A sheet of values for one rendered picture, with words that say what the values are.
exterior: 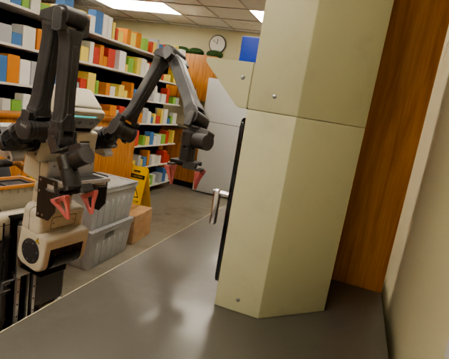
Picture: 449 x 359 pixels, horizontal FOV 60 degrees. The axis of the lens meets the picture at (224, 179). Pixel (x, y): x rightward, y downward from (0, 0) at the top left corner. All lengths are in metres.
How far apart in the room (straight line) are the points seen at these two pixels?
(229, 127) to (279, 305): 5.16
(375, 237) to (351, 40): 0.59
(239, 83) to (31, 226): 1.12
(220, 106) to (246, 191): 5.23
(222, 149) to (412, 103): 5.01
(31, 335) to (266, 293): 0.49
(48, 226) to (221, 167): 4.60
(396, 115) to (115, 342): 0.92
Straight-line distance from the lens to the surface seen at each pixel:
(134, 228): 3.79
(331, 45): 0.89
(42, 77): 1.42
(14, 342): 0.84
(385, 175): 1.22
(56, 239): 1.71
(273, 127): 0.86
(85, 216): 3.14
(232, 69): 0.89
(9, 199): 1.96
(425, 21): 1.25
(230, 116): 6.03
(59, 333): 0.86
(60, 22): 1.33
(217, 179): 6.15
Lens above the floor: 1.41
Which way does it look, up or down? 10 degrees down
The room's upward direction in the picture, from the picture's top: 9 degrees clockwise
